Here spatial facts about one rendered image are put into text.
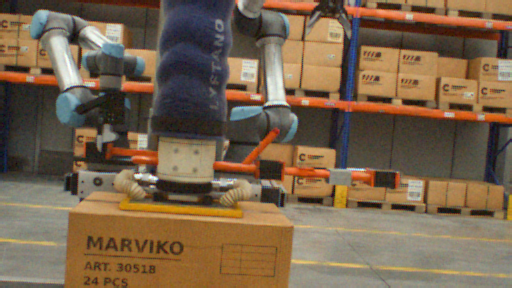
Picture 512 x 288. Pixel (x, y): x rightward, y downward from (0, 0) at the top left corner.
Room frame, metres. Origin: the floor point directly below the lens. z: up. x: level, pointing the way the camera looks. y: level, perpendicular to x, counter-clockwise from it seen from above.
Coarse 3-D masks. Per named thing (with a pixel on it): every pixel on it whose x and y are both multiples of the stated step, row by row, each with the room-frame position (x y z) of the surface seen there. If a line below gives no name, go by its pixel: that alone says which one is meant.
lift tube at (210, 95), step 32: (192, 0) 1.65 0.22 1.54; (224, 0) 1.68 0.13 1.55; (192, 32) 1.65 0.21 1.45; (224, 32) 1.69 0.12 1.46; (160, 64) 1.69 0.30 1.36; (192, 64) 1.65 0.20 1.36; (224, 64) 1.71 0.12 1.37; (160, 96) 1.68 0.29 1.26; (192, 96) 1.65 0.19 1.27; (224, 96) 1.74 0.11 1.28
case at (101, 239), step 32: (96, 192) 1.89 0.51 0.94; (96, 224) 1.53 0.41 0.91; (128, 224) 1.54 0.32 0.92; (160, 224) 1.55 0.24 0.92; (192, 224) 1.56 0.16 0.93; (224, 224) 1.57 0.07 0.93; (256, 224) 1.58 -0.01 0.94; (288, 224) 1.60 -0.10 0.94; (96, 256) 1.53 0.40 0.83; (128, 256) 1.54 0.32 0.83; (160, 256) 1.55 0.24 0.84; (192, 256) 1.56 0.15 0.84; (224, 256) 1.57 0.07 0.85; (256, 256) 1.58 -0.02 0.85; (288, 256) 1.59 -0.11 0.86
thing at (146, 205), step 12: (156, 192) 1.64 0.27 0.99; (120, 204) 1.59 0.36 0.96; (132, 204) 1.59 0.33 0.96; (144, 204) 1.60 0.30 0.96; (156, 204) 1.61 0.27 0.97; (168, 204) 1.62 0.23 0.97; (180, 204) 1.63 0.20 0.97; (192, 204) 1.64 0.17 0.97; (204, 204) 1.65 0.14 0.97; (216, 204) 1.68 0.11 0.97; (216, 216) 1.62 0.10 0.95; (228, 216) 1.62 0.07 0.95; (240, 216) 1.62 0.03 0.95
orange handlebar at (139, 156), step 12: (144, 156) 1.75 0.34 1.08; (156, 156) 1.99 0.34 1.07; (216, 168) 1.73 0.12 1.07; (228, 168) 1.73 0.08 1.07; (240, 168) 1.74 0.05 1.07; (252, 168) 1.74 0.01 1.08; (288, 168) 1.77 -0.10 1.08; (300, 168) 1.76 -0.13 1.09; (312, 168) 1.76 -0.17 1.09; (360, 180) 1.78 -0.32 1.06
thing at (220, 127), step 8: (152, 120) 1.70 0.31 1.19; (160, 120) 1.66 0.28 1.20; (168, 120) 1.65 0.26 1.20; (176, 120) 1.64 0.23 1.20; (184, 120) 1.64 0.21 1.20; (192, 120) 1.64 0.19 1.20; (200, 120) 1.65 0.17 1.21; (208, 120) 1.66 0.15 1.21; (152, 128) 1.70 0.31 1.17; (160, 128) 1.66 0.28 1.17; (168, 128) 1.65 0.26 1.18; (176, 128) 1.64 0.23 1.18; (184, 128) 1.64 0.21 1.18; (192, 128) 1.64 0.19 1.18; (200, 128) 1.65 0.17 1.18; (208, 128) 1.66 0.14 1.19; (216, 128) 1.68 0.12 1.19; (224, 128) 1.72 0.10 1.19
